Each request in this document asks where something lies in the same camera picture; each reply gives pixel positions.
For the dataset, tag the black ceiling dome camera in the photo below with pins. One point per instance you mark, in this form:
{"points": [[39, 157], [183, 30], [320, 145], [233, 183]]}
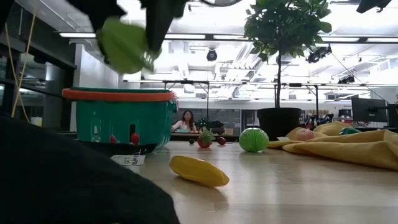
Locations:
{"points": [[211, 55]]}

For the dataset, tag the small white cloth label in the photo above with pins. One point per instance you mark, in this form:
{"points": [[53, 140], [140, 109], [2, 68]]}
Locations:
{"points": [[283, 138]]}

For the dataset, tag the teal basket with pink rim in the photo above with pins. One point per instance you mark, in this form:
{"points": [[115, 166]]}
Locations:
{"points": [[102, 115]]}

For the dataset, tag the yellow toy banana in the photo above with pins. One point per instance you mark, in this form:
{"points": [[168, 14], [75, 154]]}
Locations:
{"points": [[197, 171]]}

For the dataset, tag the green toy cabbage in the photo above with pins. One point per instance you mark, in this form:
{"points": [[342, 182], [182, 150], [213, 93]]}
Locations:
{"points": [[253, 140]]}

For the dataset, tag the black cloth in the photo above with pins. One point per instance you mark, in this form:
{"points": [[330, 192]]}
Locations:
{"points": [[62, 174]]}

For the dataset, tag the mustard yellow cloth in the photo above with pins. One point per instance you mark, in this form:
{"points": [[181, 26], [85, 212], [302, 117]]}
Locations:
{"points": [[342, 149]]}

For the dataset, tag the background black metal frame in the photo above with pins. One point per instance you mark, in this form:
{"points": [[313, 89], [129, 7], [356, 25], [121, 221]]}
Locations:
{"points": [[186, 82]]}

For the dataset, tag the leafy tree in black pot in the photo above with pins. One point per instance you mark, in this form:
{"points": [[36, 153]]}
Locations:
{"points": [[280, 124]]}

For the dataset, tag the toy peach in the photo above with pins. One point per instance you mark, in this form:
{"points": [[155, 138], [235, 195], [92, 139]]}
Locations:
{"points": [[304, 134]]}

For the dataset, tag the dark red toy cherry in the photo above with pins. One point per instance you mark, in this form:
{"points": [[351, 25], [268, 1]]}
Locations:
{"points": [[221, 141]]}

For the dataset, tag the light green toy vegetable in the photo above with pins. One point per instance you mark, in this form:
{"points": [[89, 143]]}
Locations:
{"points": [[124, 46]]}

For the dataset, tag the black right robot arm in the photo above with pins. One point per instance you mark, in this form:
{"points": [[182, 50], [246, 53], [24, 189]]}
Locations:
{"points": [[370, 4]]}

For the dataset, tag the white cloth tag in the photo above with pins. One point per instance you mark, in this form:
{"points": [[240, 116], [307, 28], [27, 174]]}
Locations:
{"points": [[127, 160]]}

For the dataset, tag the black computer monitor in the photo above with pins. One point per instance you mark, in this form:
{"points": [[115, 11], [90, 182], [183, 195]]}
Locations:
{"points": [[368, 109], [393, 115]]}

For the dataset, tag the black hanging spotlight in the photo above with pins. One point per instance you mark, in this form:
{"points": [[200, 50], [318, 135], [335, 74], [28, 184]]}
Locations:
{"points": [[318, 54]]}

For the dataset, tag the tiny dark toy berry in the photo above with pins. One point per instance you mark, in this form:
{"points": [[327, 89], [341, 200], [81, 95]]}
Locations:
{"points": [[191, 141]]}

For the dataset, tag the toy strawberry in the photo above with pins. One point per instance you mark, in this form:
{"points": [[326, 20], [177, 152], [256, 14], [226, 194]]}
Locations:
{"points": [[205, 141]]}

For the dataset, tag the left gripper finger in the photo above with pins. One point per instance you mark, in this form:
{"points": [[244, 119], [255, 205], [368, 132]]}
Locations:
{"points": [[96, 9], [161, 18]]}

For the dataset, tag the person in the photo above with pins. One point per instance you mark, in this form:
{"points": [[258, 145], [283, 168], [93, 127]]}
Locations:
{"points": [[185, 123]]}

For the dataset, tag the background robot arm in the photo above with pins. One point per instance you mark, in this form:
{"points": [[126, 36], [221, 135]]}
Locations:
{"points": [[211, 125]]}

